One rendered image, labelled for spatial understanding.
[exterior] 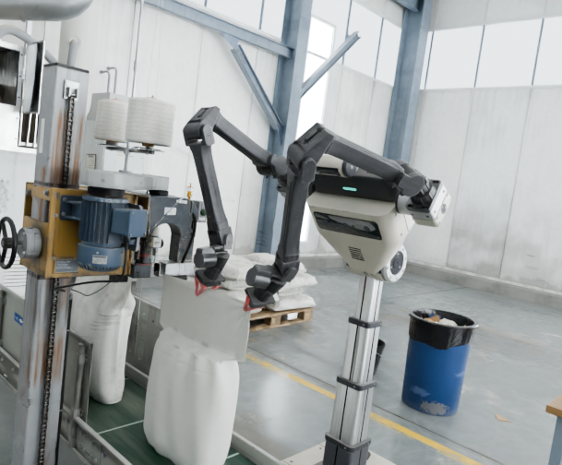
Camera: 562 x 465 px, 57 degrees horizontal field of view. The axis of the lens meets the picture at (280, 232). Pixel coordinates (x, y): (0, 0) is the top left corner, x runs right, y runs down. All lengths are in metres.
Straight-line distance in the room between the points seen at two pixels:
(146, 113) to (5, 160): 2.96
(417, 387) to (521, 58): 7.36
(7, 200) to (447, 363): 3.61
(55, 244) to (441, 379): 2.73
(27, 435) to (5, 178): 2.88
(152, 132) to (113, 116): 0.28
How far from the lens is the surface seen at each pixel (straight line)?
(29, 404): 2.16
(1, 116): 4.18
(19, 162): 4.76
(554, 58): 10.02
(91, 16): 5.43
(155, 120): 1.85
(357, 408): 2.21
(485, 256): 9.89
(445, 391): 3.86
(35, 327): 2.06
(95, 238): 1.80
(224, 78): 7.53
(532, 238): 9.62
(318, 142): 1.38
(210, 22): 7.22
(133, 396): 2.62
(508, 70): 10.21
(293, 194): 1.45
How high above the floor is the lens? 1.46
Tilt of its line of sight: 6 degrees down
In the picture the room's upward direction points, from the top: 7 degrees clockwise
